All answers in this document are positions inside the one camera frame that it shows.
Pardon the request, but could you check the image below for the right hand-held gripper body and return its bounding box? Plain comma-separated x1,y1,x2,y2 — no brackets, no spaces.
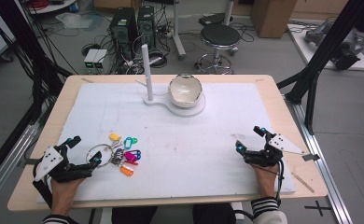
244,133,321,167

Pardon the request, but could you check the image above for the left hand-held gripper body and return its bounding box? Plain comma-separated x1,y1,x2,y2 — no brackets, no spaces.
33,143,94,184

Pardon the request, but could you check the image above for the large metal key ring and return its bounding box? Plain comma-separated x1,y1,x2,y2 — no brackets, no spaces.
86,143,114,168

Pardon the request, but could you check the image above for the bunch of metal keys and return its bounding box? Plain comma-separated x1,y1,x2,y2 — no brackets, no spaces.
110,140,126,166

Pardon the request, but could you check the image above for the orange key tag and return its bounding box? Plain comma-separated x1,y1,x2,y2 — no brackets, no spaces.
119,165,135,177

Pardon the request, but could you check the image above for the magenta key tag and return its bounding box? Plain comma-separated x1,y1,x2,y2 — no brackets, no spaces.
123,150,137,162

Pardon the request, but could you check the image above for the teal key tag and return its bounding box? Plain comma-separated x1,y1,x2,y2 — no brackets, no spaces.
123,136,139,150

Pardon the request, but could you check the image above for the person's right hand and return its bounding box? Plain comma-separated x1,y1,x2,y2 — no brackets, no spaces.
252,162,281,199

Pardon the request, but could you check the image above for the person's left hand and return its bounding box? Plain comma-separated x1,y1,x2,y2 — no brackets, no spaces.
49,176,86,217

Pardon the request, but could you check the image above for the thin wooden stick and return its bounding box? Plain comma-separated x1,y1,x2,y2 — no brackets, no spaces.
291,172,315,194

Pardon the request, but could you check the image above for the white foam mat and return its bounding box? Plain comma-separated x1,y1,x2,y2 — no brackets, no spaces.
36,81,297,203

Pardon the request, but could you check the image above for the person's left leg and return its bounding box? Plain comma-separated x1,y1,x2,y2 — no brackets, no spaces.
111,205,159,224

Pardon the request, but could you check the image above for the person's leg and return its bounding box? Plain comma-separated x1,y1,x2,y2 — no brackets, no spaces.
192,203,237,224
111,205,159,224

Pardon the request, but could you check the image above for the person's right leg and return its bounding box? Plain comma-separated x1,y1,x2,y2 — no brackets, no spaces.
192,203,237,224

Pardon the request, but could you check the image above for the white eggshell bowl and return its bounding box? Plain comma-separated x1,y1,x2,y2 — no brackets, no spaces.
168,73,203,109

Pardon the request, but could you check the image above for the small white power unit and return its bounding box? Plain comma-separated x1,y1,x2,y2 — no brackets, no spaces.
83,49,98,70
92,49,108,70

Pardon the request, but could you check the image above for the white floor board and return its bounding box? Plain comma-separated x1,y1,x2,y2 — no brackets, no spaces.
287,22,364,72

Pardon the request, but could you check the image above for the white stand with pole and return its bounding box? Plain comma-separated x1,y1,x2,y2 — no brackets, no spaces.
135,43,207,119

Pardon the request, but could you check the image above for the black round stool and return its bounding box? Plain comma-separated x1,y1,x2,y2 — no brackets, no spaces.
194,23,242,75

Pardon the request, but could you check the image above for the cardboard box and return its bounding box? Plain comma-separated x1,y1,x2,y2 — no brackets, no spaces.
250,0,298,39

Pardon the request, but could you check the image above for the clear plastic bag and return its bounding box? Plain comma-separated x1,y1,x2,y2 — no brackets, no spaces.
55,12,105,31

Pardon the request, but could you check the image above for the large black computer tower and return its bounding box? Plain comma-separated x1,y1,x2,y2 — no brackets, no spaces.
109,7,138,61

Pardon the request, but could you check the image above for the grey robot part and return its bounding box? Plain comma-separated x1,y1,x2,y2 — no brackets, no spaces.
304,21,364,71

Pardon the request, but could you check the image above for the white desk leg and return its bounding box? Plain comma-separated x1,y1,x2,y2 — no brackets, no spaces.
170,0,188,61

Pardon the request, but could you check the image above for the small black computer tower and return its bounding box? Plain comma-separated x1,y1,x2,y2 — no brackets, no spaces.
136,5,157,49

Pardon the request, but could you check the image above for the round white table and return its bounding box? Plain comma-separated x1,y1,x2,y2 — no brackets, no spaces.
27,0,78,15

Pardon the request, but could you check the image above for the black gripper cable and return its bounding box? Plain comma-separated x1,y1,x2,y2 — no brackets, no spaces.
232,158,286,222

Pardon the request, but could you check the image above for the black gripper strap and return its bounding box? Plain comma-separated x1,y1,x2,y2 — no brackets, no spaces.
32,161,54,209

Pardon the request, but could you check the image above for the aluminium rail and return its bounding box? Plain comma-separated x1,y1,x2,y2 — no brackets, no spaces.
284,94,354,224
0,124,41,213

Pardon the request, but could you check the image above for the black metal frame stand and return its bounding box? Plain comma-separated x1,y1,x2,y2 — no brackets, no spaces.
0,0,74,188
276,0,364,135

